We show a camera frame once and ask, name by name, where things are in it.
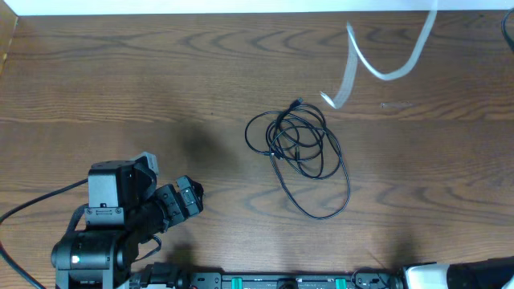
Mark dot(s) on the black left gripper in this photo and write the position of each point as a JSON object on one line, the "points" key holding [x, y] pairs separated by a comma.
{"points": [[177, 201]]}

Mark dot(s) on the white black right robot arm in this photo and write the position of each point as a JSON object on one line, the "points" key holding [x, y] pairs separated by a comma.
{"points": [[493, 273]]}

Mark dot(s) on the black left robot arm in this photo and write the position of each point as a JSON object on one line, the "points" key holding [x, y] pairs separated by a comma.
{"points": [[125, 208]]}

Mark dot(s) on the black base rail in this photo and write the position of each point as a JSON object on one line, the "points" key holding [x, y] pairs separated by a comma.
{"points": [[169, 276]]}

